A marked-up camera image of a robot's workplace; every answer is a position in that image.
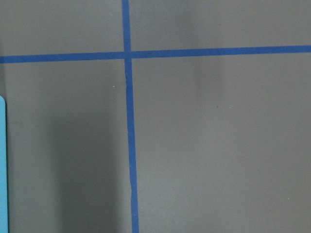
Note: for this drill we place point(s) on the light blue plastic bin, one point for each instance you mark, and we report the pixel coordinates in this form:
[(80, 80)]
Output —
[(3, 170)]

